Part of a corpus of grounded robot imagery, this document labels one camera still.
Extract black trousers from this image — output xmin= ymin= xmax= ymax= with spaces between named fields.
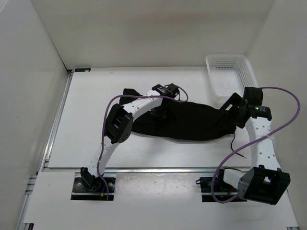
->
xmin=132 ymin=99 xmax=236 ymax=141

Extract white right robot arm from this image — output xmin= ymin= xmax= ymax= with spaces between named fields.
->
xmin=211 ymin=87 xmax=291 ymax=205

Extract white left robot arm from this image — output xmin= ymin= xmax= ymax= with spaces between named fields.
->
xmin=81 ymin=85 xmax=171 ymax=192

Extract white perforated plastic basket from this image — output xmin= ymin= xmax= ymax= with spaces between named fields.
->
xmin=205 ymin=54 xmax=258 ymax=106

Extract black label sticker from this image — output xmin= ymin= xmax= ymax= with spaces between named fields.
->
xmin=74 ymin=68 xmax=91 ymax=72

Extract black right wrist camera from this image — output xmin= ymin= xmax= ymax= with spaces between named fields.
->
xmin=243 ymin=87 xmax=263 ymax=105

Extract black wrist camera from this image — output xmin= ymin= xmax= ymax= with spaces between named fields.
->
xmin=243 ymin=87 xmax=263 ymax=105
xmin=164 ymin=83 xmax=180 ymax=98

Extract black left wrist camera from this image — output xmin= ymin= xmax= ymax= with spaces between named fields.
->
xmin=164 ymin=83 xmax=180 ymax=98

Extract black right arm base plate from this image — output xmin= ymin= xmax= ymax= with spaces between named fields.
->
xmin=195 ymin=177 xmax=246 ymax=202

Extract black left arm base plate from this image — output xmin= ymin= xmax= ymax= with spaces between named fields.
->
xmin=71 ymin=173 xmax=116 ymax=201

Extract aluminium left side rail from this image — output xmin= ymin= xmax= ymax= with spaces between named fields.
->
xmin=36 ymin=70 xmax=74 ymax=175

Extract aluminium rail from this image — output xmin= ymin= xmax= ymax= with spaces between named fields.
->
xmin=36 ymin=70 xmax=74 ymax=175
xmin=32 ymin=167 xmax=216 ymax=175

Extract aluminium front rail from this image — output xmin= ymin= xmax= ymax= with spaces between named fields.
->
xmin=32 ymin=167 xmax=216 ymax=175

